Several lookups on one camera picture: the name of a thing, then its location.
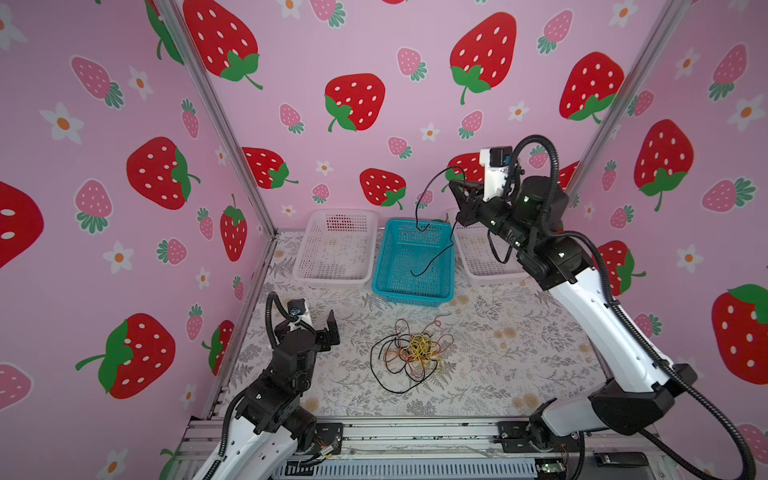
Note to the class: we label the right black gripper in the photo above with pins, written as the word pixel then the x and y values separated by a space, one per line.
pixel 470 205

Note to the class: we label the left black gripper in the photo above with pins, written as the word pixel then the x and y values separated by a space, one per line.
pixel 321 337

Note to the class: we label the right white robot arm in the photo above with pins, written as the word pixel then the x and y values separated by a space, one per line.
pixel 638 392

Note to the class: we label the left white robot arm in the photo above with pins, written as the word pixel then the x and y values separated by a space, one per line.
pixel 264 426

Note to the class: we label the right white plastic basket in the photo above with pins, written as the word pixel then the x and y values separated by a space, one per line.
pixel 481 258

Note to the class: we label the white plastic basket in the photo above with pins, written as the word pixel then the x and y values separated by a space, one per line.
pixel 337 248
pixel 481 258

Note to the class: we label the left white plastic basket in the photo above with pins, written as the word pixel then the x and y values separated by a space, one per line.
pixel 337 248

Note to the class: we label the teal plastic basket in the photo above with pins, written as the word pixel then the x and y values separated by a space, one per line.
pixel 416 263

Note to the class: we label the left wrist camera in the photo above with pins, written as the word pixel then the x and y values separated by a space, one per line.
pixel 296 309

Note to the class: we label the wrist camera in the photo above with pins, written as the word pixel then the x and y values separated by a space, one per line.
pixel 499 172
pixel 296 309

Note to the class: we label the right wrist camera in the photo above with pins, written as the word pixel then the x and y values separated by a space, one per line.
pixel 499 172

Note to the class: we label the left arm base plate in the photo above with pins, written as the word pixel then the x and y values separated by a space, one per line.
pixel 325 439

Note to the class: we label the aluminium front rail frame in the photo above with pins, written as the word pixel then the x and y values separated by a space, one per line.
pixel 450 448

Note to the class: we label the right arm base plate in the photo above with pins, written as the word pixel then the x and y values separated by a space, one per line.
pixel 522 437

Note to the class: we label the right corner aluminium post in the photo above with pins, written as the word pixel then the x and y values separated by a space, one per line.
pixel 634 178

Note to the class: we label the corner aluminium post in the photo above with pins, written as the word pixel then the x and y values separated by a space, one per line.
pixel 180 34
pixel 634 178

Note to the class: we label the black device on rail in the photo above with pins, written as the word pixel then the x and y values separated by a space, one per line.
pixel 621 459

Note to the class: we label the left corner aluminium post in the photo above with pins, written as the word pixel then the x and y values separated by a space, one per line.
pixel 180 34

